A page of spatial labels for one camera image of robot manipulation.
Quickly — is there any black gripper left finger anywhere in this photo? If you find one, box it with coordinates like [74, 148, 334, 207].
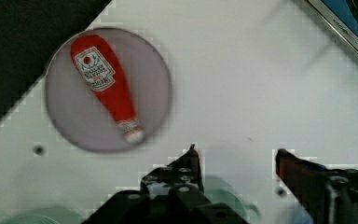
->
[140, 144, 204, 199]

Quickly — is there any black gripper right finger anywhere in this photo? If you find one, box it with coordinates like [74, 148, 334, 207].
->
[275, 148, 358, 224]

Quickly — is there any steel toaster oven blue door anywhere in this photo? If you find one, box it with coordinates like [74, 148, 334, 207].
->
[301, 0, 358, 57]

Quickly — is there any green mug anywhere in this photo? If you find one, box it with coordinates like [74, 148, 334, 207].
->
[204, 175, 260, 222]

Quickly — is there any grey round plate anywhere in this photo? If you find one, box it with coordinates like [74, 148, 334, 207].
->
[45, 28, 172, 152]

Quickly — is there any red ketchup bottle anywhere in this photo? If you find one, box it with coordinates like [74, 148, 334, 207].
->
[70, 35, 145, 144]

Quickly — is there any pale green bowl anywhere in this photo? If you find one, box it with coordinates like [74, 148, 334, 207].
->
[0, 206, 84, 224]

